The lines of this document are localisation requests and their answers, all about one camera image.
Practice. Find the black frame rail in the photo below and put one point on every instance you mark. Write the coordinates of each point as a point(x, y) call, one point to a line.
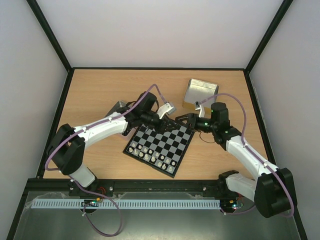
point(206, 188)

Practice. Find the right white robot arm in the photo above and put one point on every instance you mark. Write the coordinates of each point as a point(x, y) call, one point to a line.
point(271, 188)

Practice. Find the empty gold silver tin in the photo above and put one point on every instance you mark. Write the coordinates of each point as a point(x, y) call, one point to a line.
point(197, 91)

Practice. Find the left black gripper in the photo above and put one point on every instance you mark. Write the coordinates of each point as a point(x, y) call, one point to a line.
point(165, 124)

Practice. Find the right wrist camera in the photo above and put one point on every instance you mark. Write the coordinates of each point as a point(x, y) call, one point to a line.
point(200, 108)

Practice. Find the black silver chess board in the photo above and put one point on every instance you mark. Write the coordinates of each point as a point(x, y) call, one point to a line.
point(172, 145)

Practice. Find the light blue cable duct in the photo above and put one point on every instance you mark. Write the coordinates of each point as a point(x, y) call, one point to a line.
point(128, 204)

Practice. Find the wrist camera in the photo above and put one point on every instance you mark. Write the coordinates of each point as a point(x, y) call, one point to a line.
point(200, 108)
point(166, 109)

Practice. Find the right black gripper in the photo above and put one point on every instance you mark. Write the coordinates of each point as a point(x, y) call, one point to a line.
point(190, 120)

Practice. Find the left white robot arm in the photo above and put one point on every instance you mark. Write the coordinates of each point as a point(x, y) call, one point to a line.
point(68, 145)

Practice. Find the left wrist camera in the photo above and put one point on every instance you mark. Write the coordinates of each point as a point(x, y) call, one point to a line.
point(166, 109)

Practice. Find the silver tin with pieces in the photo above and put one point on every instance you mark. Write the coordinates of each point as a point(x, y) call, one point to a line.
point(127, 135)

